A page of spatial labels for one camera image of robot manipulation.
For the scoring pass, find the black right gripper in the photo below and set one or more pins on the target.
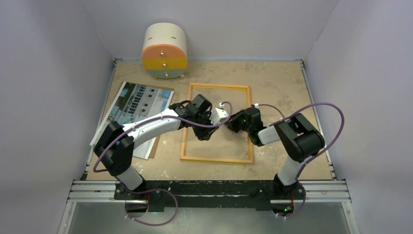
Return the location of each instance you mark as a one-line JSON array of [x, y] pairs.
[[231, 123]]

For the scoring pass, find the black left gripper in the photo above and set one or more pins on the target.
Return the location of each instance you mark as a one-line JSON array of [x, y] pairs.
[[204, 135]]

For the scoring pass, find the yellow picture frame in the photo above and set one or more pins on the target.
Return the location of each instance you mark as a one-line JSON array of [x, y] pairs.
[[250, 154]]

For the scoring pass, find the brown backing board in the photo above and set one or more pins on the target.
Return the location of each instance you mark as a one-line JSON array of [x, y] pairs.
[[164, 98]]

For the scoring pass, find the glossy building photo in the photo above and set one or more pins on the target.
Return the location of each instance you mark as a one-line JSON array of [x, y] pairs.
[[132, 103]]

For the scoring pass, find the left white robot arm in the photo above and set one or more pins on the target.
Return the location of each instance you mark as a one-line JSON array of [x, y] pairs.
[[117, 143]]

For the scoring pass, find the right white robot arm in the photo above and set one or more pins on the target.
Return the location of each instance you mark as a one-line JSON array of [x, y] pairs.
[[299, 137]]

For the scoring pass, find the round pastel drawer cabinet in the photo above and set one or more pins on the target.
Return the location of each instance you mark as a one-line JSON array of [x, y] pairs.
[[164, 53]]

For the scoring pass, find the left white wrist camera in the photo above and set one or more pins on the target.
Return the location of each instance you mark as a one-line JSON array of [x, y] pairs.
[[218, 115]]

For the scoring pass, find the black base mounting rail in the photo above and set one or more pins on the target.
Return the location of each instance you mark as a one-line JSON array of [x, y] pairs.
[[261, 195]]

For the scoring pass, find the aluminium extrusion frame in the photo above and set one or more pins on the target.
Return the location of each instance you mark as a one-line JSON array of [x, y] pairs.
[[282, 87]]

